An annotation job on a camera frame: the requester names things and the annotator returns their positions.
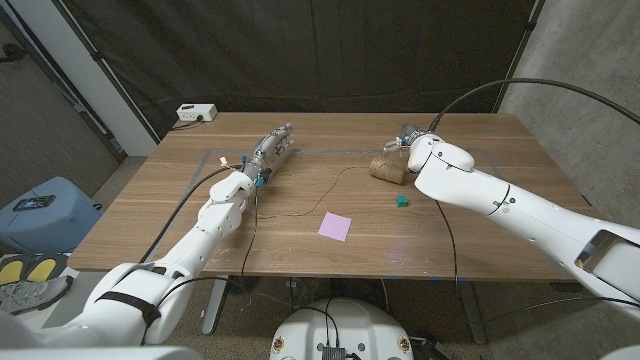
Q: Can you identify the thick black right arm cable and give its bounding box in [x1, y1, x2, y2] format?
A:
[428, 77, 640, 134]

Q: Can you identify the grey table leg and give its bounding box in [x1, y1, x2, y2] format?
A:
[454, 279, 487, 345]
[201, 274, 231, 335]

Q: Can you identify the black torso cable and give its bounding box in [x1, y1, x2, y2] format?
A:
[289, 298, 342, 349]

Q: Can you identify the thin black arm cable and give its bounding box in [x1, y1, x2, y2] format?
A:
[157, 185, 261, 306]
[434, 198, 640, 326]

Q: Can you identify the black backdrop frame pole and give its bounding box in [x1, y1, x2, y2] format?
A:
[49, 0, 162, 145]
[492, 0, 546, 114]

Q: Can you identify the jute twine spool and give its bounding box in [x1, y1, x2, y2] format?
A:
[368, 156, 409, 186]

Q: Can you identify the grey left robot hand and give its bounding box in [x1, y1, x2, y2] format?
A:
[243, 123, 295, 184]

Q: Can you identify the grey sneaker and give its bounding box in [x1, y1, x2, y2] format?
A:
[0, 275, 75, 316]

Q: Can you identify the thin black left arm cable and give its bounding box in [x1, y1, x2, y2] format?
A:
[157, 185, 261, 306]

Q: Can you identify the purple sticky note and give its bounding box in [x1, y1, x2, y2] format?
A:
[317, 211, 353, 243]

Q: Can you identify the jute twine strand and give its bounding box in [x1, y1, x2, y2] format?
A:
[257, 165, 374, 220]

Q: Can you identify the black wall knob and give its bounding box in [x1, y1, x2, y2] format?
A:
[0, 43, 29, 64]

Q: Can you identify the white power outlet box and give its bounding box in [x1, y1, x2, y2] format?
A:
[176, 103, 219, 123]

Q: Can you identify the black outlet box cable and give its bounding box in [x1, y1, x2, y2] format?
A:
[169, 115, 204, 132]

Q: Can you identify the black velcro arm strap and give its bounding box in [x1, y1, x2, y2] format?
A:
[94, 291, 162, 329]

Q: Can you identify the black shoe yellow insole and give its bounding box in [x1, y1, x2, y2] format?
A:
[0, 256, 29, 286]
[24, 252, 69, 282]

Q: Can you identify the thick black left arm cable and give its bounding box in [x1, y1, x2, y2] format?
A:
[138, 164, 246, 265]

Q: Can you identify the blue-grey storage bin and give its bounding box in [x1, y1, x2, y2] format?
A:
[0, 176, 104, 255]

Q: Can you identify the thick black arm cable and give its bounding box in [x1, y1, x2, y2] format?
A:
[138, 164, 246, 265]
[428, 77, 640, 134]

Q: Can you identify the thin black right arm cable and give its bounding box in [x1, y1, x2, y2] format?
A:
[434, 198, 640, 326]

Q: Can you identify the grey torso connector box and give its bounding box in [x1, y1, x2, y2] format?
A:
[321, 344, 351, 360]

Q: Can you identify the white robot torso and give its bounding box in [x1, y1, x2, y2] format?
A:
[269, 298, 415, 360]

